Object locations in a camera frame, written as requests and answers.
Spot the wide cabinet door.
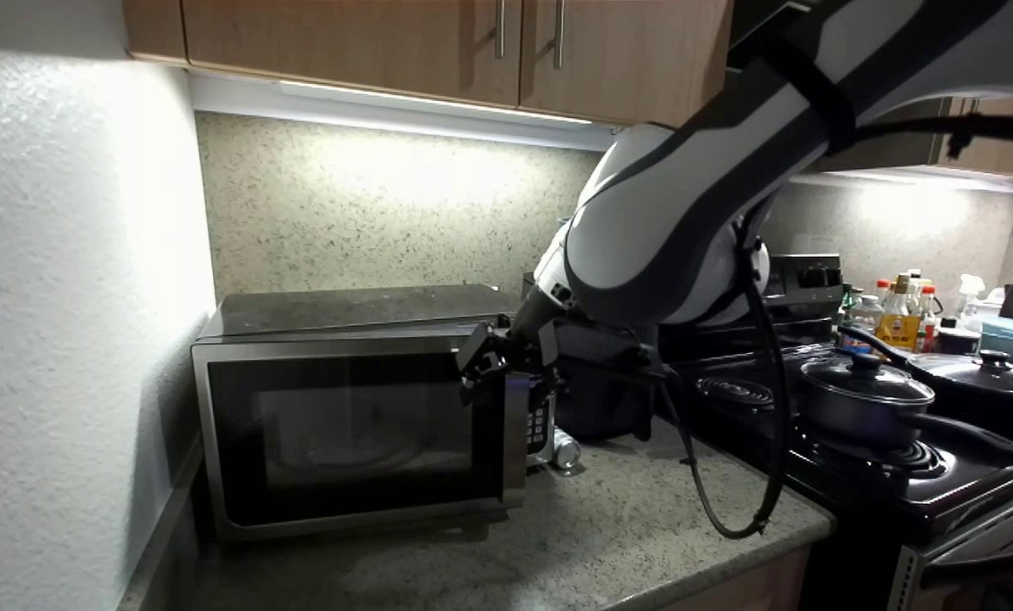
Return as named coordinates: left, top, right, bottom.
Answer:
left=182, top=0, right=523, bottom=108

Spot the wooden upper cabinet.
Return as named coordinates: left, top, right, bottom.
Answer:
left=122, top=0, right=734, bottom=129

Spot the yellow oil bottle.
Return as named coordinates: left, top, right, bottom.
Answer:
left=877, top=273, right=922, bottom=351

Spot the red capped sauce bottle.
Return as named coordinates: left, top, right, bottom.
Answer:
left=920, top=286, right=939, bottom=354

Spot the oven door handle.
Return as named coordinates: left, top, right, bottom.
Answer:
left=917, top=507, right=1013, bottom=588

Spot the glass frying pan lid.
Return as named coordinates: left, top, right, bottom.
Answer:
left=906, top=349, right=1013, bottom=401

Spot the white spray bottle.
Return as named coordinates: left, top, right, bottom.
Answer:
left=955, top=273, right=988, bottom=333

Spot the glass saucepan lid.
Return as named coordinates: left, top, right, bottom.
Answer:
left=799, top=349, right=937, bottom=406

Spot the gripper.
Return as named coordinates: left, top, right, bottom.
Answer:
left=457, top=319, right=563, bottom=406

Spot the coil burner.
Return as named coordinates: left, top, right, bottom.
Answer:
left=819, top=436, right=950, bottom=482
left=695, top=376, right=777, bottom=409

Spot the black frying pan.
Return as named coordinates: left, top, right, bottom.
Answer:
left=837, top=326, right=1013, bottom=444

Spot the microwave door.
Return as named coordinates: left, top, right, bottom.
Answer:
left=192, top=327, right=530, bottom=542

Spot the wooden corner cabinet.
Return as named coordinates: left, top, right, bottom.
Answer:
left=819, top=93, right=1013, bottom=182

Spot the dark jar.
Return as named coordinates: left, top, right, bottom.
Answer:
left=937, top=318, right=982, bottom=356

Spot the oven door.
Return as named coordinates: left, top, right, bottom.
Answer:
left=888, top=482, right=1013, bottom=611

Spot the black saucepan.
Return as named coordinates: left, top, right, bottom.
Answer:
left=798, top=348, right=1013, bottom=460

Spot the black countertop appliance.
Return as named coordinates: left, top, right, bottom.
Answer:
left=555, top=326, right=657, bottom=443

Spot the black electric stove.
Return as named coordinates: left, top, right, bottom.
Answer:
left=658, top=253, right=1013, bottom=611

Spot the stainless steel microwave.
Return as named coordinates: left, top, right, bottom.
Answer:
left=190, top=283, right=558, bottom=544

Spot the under cabinet light strip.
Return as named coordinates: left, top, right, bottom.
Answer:
left=276, top=80, right=594, bottom=126

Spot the narrow cabinet door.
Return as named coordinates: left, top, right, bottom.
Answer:
left=519, top=0, right=734, bottom=129

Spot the small silver can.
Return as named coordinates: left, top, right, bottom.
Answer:
left=549, top=429, right=583, bottom=473

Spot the clear plastic bottle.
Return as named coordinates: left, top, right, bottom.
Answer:
left=844, top=294, right=884, bottom=354

